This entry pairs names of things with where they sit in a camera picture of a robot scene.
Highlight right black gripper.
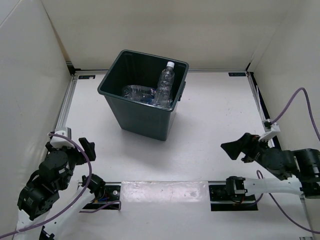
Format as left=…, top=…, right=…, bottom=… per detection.
left=220, top=132, right=268, bottom=167

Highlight large clear labelled bottle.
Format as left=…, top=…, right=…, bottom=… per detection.
left=121, top=85, right=156, bottom=102

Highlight clear crushed plastic bottle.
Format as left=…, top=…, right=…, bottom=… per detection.
left=152, top=61, right=175, bottom=109

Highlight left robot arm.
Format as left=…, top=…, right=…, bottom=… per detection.
left=13, top=137, right=105, bottom=240

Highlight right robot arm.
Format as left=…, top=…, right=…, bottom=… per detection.
left=221, top=133, right=320, bottom=200

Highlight dark green plastic bin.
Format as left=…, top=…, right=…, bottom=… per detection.
left=97, top=49, right=189, bottom=141

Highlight bottles inside bin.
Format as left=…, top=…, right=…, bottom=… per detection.
left=138, top=96, right=173, bottom=108

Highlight left black corner label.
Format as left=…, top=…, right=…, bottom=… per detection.
left=78, top=74, right=96, bottom=80

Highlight black corner label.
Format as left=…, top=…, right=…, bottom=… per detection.
left=78, top=74, right=96, bottom=80
left=228, top=72, right=247, bottom=77

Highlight right black corner label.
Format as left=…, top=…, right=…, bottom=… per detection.
left=228, top=72, right=247, bottom=77

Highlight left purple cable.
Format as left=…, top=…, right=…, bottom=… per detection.
left=0, top=133, right=123, bottom=238

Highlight purple cable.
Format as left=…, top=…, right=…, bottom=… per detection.
left=0, top=133, right=123, bottom=238
left=256, top=87, right=320, bottom=235

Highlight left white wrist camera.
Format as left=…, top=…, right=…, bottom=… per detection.
left=50, top=126, right=74, bottom=149

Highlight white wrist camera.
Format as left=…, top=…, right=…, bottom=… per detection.
left=50, top=126, right=74, bottom=149
left=258, top=119, right=280, bottom=142

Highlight left aluminium frame rail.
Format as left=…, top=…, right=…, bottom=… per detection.
left=55, top=74, right=77, bottom=129

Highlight aluminium frame rail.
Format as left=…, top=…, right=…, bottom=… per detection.
left=246, top=71, right=282, bottom=151
left=55, top=74, right=77, bottom=129

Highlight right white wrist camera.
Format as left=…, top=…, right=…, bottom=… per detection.
left=258, top=119, right=280, bottom=142

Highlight right aluminium frame rail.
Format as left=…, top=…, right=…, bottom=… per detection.
left=246, top=71, right=282, bottom=151

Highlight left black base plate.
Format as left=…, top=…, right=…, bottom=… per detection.
left=82, top=182, right=122, bottom=211

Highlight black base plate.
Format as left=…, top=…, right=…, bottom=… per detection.
left=82, top=182, right=122, bottom=211
left=208, top=181, right=258, bottom=212

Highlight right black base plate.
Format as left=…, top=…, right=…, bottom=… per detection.
left=208, top=181, right=258, bottom=212

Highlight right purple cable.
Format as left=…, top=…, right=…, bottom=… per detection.
left=256, top=87, right=320, bottom=235

